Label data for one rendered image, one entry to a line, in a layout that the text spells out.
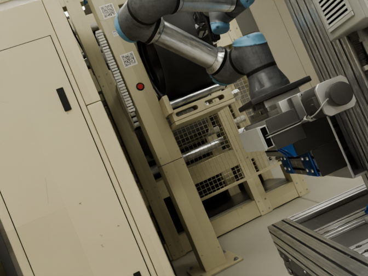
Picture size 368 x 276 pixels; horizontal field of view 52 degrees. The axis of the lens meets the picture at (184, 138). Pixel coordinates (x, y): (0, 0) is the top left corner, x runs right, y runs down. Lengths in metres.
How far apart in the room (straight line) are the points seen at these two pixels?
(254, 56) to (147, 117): 0.85
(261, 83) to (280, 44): 6.58
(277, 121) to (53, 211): 0.70
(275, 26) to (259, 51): 6.63
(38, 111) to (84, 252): 0.44
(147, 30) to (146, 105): 0.79
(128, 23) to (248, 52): 0.43
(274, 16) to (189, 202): 6.37
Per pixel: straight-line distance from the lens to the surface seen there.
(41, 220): 1.22
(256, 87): 1.39
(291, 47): 7.99
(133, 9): 1.29
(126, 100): 2.08
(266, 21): 8.02
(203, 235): 2.10
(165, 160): 2.05
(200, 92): 2.06
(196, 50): 1.43
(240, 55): 1.43
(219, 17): 1.57
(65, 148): 1.21
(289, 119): 1.10
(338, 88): 0.99
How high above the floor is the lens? 0.65
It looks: 2 degrees up
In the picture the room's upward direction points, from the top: 23 degrees counter-clockwise
